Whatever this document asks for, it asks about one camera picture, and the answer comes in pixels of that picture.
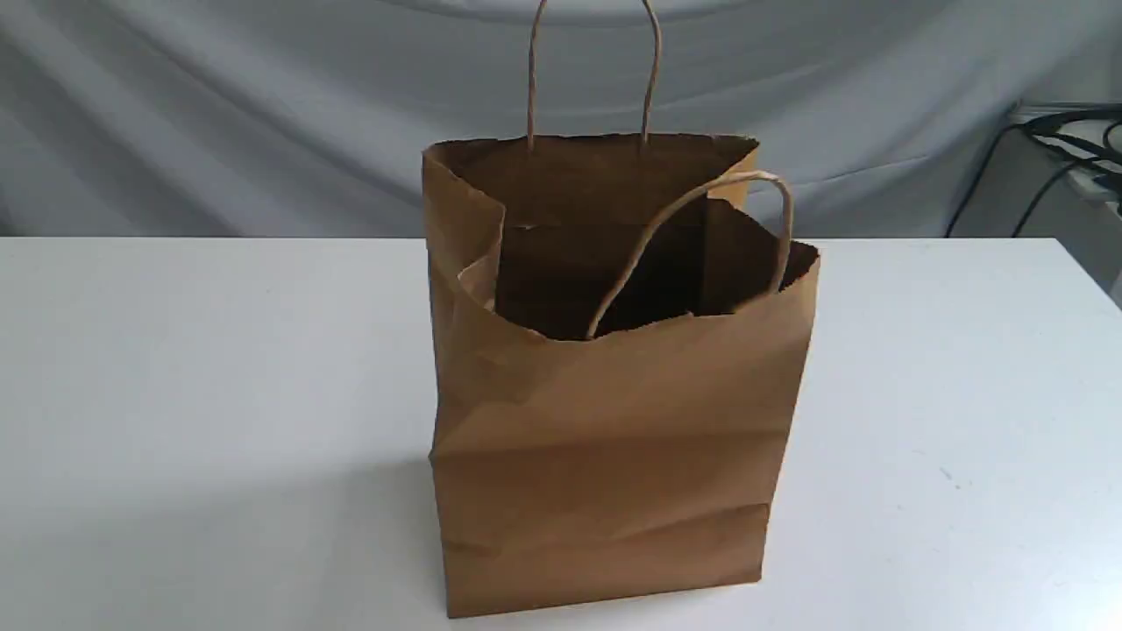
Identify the grey backdrop cloth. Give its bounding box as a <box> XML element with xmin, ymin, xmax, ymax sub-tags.
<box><xmin>1</xmin><ymin>1</ymin><xmax>1119</xmax><ymax>238</ymax></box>

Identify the brown paper shopping bag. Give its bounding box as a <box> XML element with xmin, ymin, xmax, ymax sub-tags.
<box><xmin>423</xmin><ymin>3</ymin><xmax>820</xmax><ymax>619</ymax></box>

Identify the black cables bundle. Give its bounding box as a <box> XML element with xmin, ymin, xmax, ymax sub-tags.
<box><xmin>945</xmin><ymin>106</ymin><xmax>1122</xmax><ymax>239</ymax></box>

